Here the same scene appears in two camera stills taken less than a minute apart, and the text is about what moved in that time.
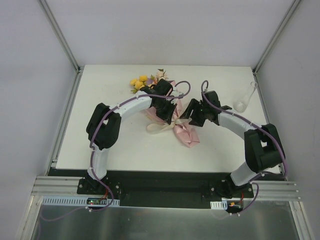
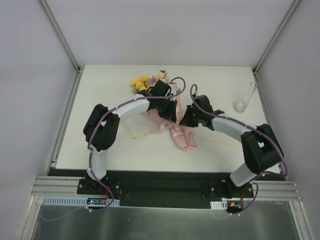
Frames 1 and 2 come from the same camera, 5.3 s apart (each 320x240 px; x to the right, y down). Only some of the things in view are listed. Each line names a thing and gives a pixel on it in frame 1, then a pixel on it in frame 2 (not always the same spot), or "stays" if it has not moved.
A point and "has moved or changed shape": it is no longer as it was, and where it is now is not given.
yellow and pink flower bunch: [137, 83] stays
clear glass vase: [241, 103] stays
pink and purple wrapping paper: [184, 129] has moved or changed shape
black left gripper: [166, 110] stays
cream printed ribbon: [157, 128] → [171, 125]
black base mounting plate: [168, 189] stays
